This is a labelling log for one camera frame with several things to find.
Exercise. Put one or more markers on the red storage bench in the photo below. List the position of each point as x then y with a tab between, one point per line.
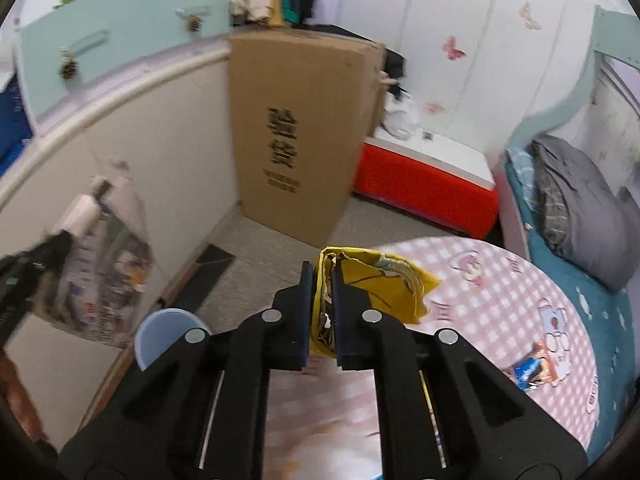
432	177

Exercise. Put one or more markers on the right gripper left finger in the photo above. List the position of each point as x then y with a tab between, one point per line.
199	411

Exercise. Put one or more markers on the white cabinet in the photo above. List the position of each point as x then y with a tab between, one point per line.
168	132

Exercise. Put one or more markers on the white plastic bag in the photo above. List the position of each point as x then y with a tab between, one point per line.
400	119

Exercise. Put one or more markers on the light blue trash bin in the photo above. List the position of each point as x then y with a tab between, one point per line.
161	329

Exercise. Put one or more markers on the teal bed sheet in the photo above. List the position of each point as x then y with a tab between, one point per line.
607	317

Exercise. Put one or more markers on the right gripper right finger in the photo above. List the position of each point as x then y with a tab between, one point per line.
444	410

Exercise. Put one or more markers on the grey folded quilt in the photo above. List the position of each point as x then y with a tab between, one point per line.
581	219

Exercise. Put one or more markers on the orange blue snack wrapper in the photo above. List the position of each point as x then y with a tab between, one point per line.
534	370

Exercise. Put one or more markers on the yellow wrapper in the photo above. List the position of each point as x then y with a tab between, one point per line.
395	286

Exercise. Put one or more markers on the large brown cardboard box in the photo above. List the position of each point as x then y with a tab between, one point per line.
302	104

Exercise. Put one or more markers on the blue paper bag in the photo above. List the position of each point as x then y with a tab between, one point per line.
15	131

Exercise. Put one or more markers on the pink checkered tablecloth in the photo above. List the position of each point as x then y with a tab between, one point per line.
499	302

